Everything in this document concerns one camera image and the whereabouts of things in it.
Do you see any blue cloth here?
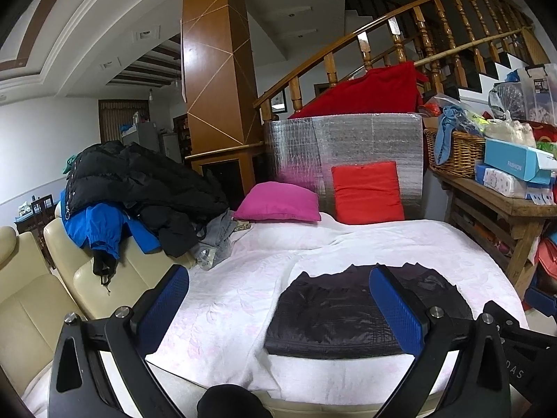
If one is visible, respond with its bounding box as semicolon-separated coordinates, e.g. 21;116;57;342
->
433;105;484;165

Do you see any dark wooden chair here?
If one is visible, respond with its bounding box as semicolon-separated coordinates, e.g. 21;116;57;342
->
30;196;55;218

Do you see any blue jacket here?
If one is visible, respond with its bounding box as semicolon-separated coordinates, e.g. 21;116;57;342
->
61;189;164;262

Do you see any pile of dark coats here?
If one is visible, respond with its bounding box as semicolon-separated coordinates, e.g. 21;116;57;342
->
65;140;229;257

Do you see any wooden pillar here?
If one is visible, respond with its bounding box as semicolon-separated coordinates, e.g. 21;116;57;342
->
180;0;266;196

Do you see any wicker basket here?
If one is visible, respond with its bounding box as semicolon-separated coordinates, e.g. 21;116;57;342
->
423;128;486;179

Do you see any wooden table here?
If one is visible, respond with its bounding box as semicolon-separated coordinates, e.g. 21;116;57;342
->
429;168;557;288

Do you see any patterned plastic bag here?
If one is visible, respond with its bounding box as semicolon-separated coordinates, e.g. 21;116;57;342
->
488;82;529;120

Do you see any silver foil insulation mat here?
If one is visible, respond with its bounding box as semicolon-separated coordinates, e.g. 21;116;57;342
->
263;112;425;220

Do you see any blue cardboard box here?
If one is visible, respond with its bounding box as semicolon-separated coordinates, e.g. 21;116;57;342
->
484;138;557;185

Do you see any white embossed blanket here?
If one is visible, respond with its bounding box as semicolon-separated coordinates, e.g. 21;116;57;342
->
19;215;529;418

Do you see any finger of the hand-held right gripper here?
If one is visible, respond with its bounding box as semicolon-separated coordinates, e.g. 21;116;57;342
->
483;300;557;347

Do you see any person's leg in black pants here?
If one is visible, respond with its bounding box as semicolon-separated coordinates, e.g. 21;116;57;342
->
197;384;270;418

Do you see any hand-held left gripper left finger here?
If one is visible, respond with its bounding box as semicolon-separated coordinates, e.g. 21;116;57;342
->
48;263;190;418

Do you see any white refrigerator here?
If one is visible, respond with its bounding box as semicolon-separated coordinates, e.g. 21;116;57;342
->
159;133;181;164

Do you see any red cloth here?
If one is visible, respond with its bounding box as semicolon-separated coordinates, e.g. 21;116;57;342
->
289;62;429;119

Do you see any wooden stair railing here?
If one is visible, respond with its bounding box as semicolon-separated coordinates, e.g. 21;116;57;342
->
253;0;549;123

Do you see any grey clothing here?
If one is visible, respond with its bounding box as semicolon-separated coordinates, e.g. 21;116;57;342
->
189;209;251;271

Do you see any black quilted jacket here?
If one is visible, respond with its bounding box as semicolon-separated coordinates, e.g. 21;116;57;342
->
264;262;475;360

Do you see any plastic bag with white contents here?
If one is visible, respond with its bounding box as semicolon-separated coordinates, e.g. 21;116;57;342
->
484;111;537;149

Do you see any grey refrigerator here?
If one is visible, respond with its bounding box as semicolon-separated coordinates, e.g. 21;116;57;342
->
122;122;158;153

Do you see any pink pillow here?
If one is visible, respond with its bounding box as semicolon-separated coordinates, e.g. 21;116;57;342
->
234;182;322;223

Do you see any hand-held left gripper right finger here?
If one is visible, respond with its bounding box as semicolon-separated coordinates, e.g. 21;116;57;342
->
369;265;520;418

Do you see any cream leather sofa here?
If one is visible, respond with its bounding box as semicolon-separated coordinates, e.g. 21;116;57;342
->
0;202;196;393

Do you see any white tissue pack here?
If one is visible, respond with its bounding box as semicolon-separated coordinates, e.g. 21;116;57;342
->
475;163;529;198

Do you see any red pillow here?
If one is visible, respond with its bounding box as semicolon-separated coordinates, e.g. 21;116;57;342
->
331;161;405;225

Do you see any clear plastic storage box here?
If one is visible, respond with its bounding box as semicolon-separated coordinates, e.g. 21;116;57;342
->
518;64;557;123

